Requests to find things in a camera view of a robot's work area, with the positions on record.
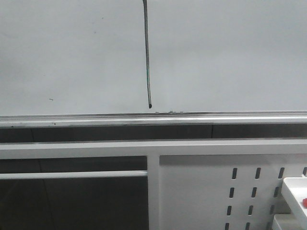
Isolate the white slotted pegboard panel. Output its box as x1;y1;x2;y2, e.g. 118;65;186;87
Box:
160;154;307;230

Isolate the aluminium whiteboard tray rail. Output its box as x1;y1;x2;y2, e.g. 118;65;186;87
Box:
0;111;307;128

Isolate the large white whiteboard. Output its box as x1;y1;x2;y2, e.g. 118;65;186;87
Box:
0;0;307;116

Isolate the white plastic bin upper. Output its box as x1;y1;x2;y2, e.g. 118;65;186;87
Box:
281;177;307;230

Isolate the white metal frame rack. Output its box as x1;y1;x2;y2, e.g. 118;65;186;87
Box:
0;139;307;230

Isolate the white plastic bin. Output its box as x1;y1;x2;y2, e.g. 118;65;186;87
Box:
281;177;307;230
272;214;304;230

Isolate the small red object in bin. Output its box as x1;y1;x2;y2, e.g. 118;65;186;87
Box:
302;198;307;208

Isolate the white plastic bin lower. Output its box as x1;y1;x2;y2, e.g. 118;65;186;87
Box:
272;214;304;230

